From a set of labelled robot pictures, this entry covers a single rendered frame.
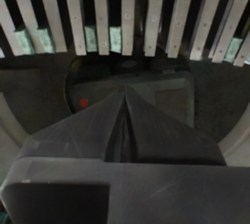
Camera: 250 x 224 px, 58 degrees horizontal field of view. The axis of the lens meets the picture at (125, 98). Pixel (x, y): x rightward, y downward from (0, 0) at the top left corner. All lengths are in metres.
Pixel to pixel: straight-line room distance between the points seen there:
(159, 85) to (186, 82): 0.13
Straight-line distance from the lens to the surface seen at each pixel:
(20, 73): 1.51
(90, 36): 0.22
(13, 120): 1.81
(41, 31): 0.23
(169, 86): 1.15
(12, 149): 1.80
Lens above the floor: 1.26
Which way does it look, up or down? 55 degrees down
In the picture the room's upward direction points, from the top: 178 degrees counter-clockwise
